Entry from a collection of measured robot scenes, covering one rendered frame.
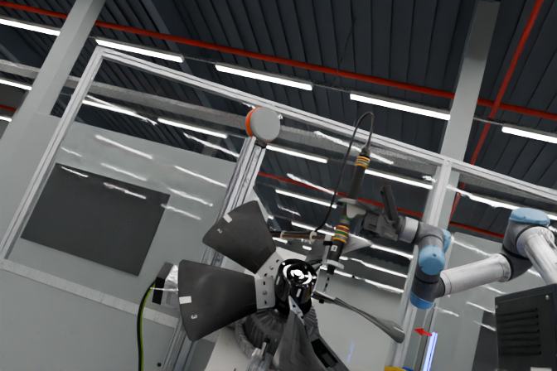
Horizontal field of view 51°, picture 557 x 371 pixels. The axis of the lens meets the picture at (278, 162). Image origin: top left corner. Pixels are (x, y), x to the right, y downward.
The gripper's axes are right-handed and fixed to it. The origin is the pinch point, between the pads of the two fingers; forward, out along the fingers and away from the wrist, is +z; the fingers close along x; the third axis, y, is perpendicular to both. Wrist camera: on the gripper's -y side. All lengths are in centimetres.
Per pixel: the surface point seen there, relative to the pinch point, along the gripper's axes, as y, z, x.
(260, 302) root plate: 38.4, 14.0, -3.9
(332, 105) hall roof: -450, 11, 904
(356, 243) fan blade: 8.6, -10.0, 13.5
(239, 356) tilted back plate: 55, 15, 8
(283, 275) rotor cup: 29.2, 10.1, -7.7
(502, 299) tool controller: 27, -32, -62
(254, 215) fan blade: 11.6, 25.1, 9.3
